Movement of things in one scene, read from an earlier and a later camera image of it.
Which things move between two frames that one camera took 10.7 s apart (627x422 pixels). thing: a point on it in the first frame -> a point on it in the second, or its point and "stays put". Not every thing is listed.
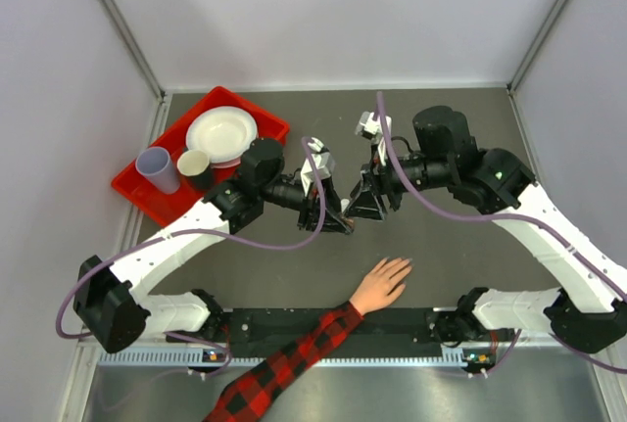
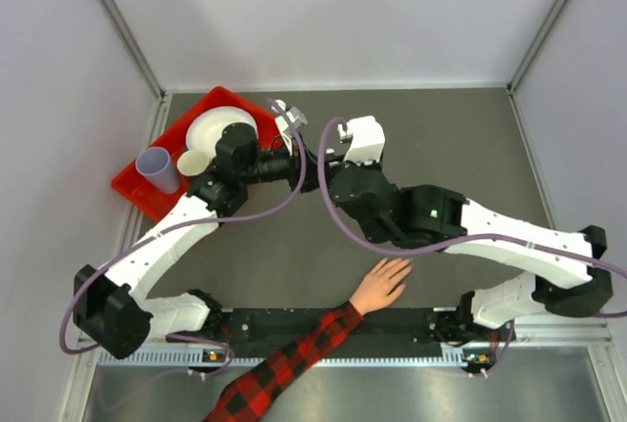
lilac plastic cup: x=156 y=164 stays put
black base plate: x=373 y=325 stays put
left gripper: x=332 y=208 -> x=312 y=176
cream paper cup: x=192 y=163 stays put
